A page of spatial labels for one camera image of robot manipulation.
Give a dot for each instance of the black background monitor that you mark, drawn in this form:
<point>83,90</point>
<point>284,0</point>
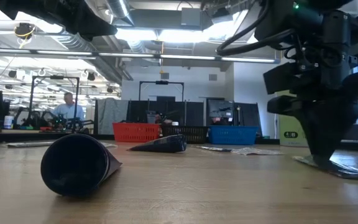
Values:
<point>221,109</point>

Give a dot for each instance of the black comb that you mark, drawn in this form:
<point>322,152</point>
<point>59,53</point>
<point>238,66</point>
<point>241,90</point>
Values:
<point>30,144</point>
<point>353,172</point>
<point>216,149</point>

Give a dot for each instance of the black aluminium table frame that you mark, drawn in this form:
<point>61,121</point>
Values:
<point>26,137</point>

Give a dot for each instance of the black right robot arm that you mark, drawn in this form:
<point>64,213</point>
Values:
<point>334,46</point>

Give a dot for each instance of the black background gantry frame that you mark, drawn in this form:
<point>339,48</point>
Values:
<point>56,77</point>
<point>162,82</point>

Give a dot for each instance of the white cup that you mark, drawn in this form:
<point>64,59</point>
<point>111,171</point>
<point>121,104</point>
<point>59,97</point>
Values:
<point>8,123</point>

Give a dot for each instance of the black plastic bin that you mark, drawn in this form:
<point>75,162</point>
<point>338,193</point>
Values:
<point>185,134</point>

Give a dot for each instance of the seated person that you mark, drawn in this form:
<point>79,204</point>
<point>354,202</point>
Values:
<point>217,120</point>
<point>159,118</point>

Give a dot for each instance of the red plastic bin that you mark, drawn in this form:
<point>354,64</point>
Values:
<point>135,132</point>

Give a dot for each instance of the grey ceiling box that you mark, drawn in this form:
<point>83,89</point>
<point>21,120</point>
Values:
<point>191,17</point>

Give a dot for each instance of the long ceiling light bar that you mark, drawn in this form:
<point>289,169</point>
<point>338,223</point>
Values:
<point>126,55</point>

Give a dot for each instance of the green white wipes canister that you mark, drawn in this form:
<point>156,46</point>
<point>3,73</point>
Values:
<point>291,129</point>

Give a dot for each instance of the black partition panel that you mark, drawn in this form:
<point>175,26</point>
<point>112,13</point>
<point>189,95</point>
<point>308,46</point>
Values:
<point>247,118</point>
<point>194,113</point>

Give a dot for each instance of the grey cloth panel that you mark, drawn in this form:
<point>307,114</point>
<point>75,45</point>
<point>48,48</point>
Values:
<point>110,115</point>

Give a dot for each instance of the standing person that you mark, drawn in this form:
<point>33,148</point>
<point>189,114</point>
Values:
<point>68,110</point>

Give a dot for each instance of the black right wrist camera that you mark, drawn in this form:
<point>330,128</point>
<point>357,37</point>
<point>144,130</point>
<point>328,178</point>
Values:
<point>280,77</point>

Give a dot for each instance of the blue plastic bin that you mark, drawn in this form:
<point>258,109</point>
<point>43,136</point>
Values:
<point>232,134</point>

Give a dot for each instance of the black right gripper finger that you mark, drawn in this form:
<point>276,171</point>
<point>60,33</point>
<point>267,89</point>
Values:
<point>325,133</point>

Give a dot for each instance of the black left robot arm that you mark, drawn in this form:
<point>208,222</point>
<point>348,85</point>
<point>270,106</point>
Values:
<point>57,12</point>

